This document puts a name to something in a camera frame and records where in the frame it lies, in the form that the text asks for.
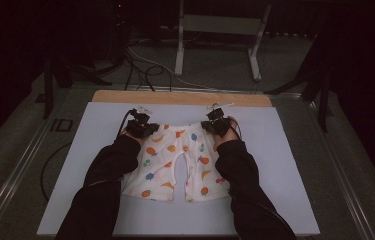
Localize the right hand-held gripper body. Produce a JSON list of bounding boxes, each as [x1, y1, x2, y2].
[[206, 102, 235, 138]]

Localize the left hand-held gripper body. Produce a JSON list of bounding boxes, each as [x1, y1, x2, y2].
[[125, 106, 153, 139]]

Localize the white fruit-print pants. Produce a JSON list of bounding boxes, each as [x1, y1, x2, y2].
[[121, 122, 231, 204]]

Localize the person's left hand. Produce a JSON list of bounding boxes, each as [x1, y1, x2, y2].
[[123, 132, 144, 146]]

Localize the person's right hand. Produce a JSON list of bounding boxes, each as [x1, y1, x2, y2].
[[214, 116, 243, 148]]

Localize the pale lilac table mat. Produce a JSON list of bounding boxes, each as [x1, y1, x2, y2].
[[37, 101, 321, 236]]

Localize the black metal stand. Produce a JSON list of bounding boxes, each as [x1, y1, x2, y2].
[[42, 56, 113, 120], [264, 33, 332, 133]]

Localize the dark equipment rack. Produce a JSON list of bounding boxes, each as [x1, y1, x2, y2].
[[88, 0, 133, 68]]

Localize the white metal stand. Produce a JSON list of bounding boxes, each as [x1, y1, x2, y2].
[[174, 0, 273, 83]]

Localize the left hand-held gripper black cable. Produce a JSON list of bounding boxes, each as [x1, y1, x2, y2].
[[116, 109, 137, 138]]

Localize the hand-held gripper black cable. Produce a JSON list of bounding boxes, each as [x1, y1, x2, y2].
[[229, 115, 243, 140], [116, 109, 137, 138]]

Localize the right hand-held gripper black cable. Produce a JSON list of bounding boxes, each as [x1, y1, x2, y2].
[[229, 115, 243, 140]]

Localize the black floor cables bundle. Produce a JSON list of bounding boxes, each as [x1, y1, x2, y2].
[[123, 46, 173, 93]]

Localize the white floor cable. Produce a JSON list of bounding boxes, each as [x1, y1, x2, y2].
[[127, 46, 217, 91]]

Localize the long black floor cable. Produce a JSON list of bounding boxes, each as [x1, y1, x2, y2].
[[39, 142, 73, 203]]

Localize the metal floor rail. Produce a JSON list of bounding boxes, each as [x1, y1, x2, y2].
[[0, 113, 58, 240], [303, 99, 375, 240]]

